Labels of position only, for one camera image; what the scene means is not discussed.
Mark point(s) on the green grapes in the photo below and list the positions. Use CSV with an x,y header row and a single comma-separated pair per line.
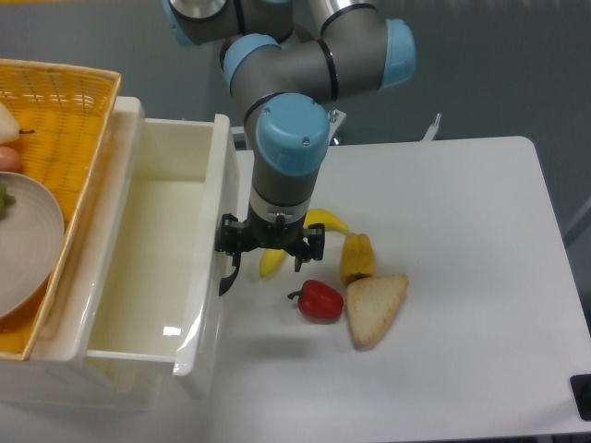
x,y
6,199

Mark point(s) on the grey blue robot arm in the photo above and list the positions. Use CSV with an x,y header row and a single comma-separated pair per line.
x,y
281,83

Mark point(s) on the yellow banana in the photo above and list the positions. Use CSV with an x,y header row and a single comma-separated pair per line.
x,y
272,259

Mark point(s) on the yellow woven basket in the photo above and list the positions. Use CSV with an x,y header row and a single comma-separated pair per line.
x,y
68,108

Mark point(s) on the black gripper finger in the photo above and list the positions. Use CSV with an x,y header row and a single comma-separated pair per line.
x,y
310,245
232,238

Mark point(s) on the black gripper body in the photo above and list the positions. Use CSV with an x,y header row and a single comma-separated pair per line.
x,y
285,235

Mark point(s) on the white drawer cabinet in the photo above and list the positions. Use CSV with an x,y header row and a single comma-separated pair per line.
x,y
60,369

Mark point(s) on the yellow bell pepper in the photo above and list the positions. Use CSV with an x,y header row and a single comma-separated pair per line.
x,y
357,258

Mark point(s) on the white pear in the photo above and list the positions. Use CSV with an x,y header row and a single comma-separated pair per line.
x,y
10,129

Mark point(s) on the triangular bread slice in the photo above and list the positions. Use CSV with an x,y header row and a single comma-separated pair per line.
x,y
372,304

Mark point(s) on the grey ribbed plate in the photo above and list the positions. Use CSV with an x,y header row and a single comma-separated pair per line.
x,y
32,233

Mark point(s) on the red bell pepper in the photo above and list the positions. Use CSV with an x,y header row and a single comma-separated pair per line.
x,y
318,300

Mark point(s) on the pink peach fruit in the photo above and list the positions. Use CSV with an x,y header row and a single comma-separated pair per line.
x,y
10,160

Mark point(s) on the black corner object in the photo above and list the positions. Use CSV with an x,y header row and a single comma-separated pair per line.
x,y
581,388

